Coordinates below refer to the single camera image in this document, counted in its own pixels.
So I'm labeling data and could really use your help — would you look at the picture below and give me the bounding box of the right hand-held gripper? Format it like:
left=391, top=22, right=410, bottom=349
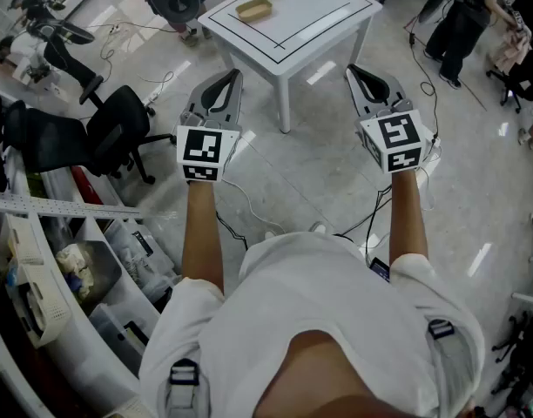
left=346, top=64, right=426, bottom=174

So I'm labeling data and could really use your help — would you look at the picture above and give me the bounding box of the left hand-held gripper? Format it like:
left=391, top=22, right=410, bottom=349
left=175, top=68, right=244, bottom=185

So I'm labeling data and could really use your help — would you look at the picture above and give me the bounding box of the wooden square bowl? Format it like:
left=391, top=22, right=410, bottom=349
left=235, top=0, right=274, bottom=22

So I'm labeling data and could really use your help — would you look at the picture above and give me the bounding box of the person's right forearm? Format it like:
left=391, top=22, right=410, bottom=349
left=388, top=168, right=428, bottom=273

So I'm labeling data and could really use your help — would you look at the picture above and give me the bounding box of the person's left forearm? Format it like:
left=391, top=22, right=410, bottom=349
left=181, top=180, right=226, bottom=295

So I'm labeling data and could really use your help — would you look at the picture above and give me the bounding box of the white table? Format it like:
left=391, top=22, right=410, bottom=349
left=198, top=0, right=384, bottom=134

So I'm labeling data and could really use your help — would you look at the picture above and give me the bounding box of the pink cloth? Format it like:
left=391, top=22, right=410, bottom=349
left=492, top=26, right=533, bottom=76

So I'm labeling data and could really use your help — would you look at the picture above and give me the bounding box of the clear plastic bin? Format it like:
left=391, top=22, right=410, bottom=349
left=103, top=219, right=183, bottom=304

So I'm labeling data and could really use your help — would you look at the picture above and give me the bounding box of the dark phone with blue screen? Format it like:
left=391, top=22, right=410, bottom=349
left=368, top=257, right=392, bottom=283

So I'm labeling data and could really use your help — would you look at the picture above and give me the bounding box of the grey plastic bin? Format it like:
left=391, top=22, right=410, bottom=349
left=52, top=239, right=124, bottom=320

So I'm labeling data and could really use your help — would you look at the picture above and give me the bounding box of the person's white shirt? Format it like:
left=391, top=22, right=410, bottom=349
left=138, top=231, right=488, bottom=418

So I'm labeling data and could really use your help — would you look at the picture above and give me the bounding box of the crumpled white cloth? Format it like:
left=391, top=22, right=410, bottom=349
left=55, top=244, right=96, bottom=300

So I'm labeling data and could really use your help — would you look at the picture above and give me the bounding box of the white perforated basket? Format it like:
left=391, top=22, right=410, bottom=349
left=11, top=262, right=72, bottom=350
left=0, top=212, right=45, bottom=266

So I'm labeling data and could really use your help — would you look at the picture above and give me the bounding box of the white shelf unit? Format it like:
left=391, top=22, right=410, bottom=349
left=0, top=145, right=180, bottom=418

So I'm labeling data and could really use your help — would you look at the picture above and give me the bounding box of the perforated metal rail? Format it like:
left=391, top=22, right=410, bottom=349
left=0, top=189, right=145, bottom=221

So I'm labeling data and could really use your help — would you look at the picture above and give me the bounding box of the grey shoulder strap with buckle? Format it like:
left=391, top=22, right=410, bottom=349
left=425, top=318, right=476, bottom=404
left=164, top=357, right=205, bottom=418

